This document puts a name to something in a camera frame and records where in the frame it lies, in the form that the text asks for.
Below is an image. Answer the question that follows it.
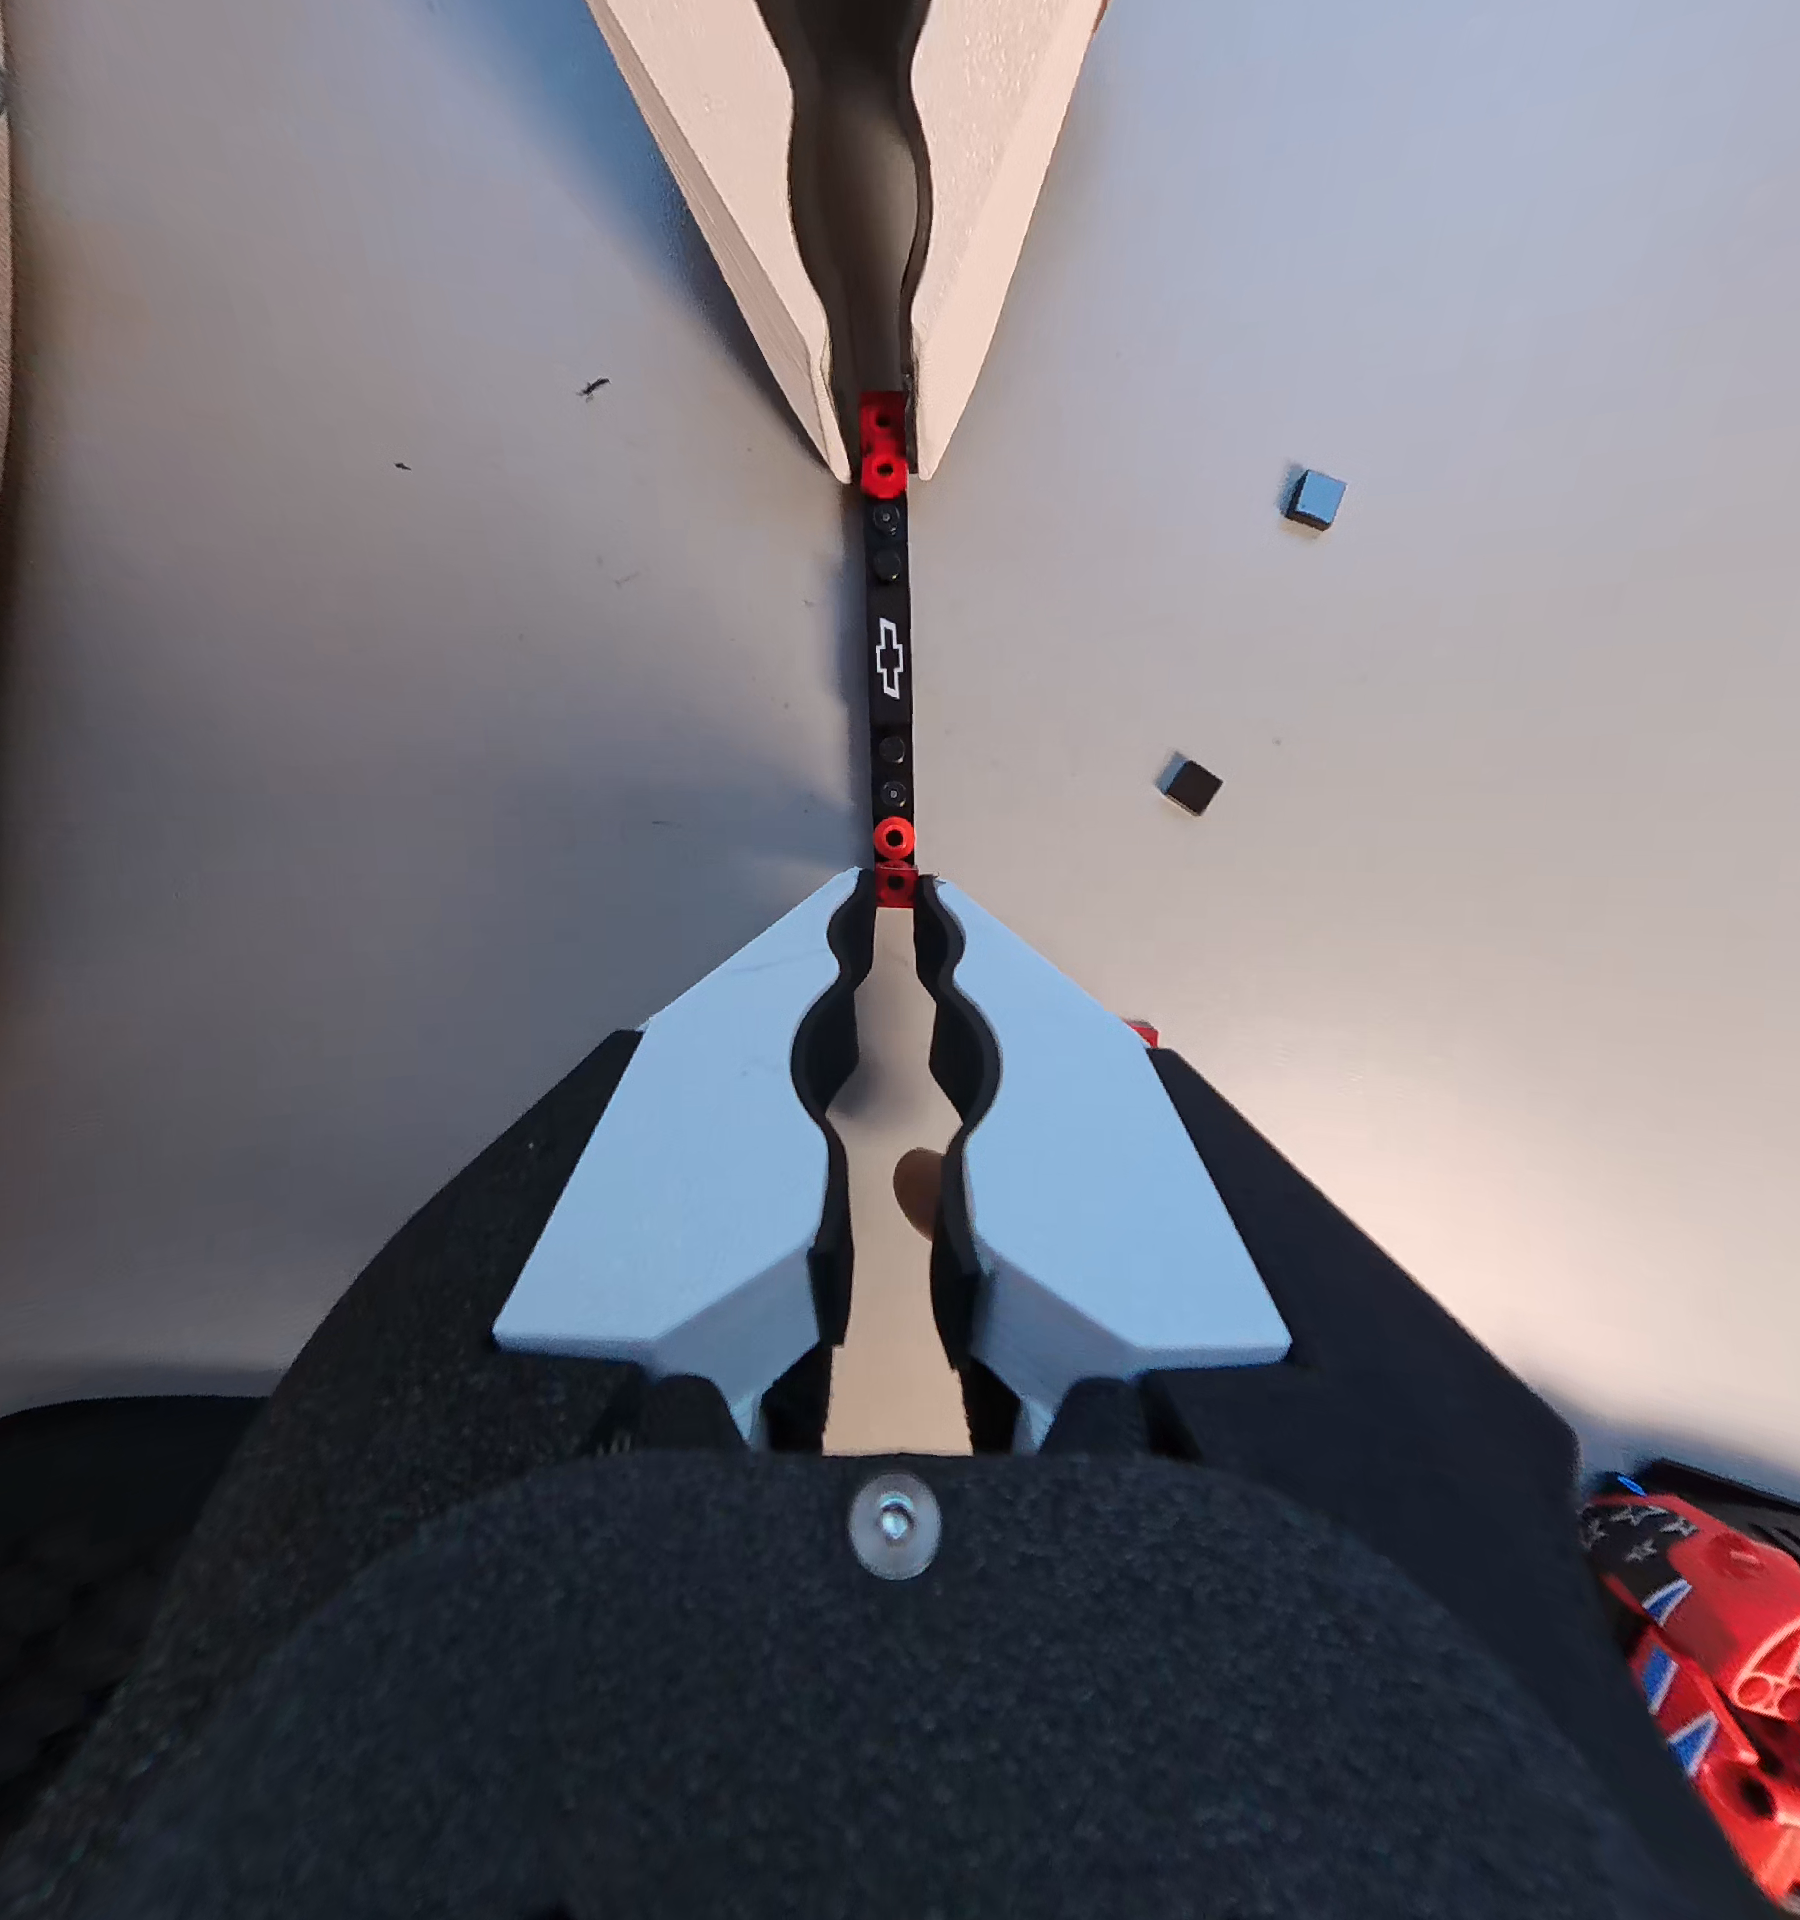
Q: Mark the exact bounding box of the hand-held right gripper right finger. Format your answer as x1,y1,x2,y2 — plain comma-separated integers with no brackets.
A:
914,877,1293,1451

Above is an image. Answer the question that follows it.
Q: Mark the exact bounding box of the lego race car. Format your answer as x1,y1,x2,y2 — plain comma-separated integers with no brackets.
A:
1576,1462,1800,1914

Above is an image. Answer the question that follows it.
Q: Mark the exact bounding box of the black lego plate white emblem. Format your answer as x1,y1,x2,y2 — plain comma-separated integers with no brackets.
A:
855,391,924,911

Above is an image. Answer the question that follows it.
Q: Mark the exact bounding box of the black quilted wrist rest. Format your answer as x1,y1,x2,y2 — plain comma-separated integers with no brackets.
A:
0,1394,263,1862

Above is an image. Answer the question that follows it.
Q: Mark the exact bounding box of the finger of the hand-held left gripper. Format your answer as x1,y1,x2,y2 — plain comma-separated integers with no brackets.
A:
585,0,863,486
898,0,1109,484

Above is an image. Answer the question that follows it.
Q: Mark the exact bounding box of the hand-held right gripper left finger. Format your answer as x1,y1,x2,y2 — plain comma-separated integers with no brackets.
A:
492,874,866,1451

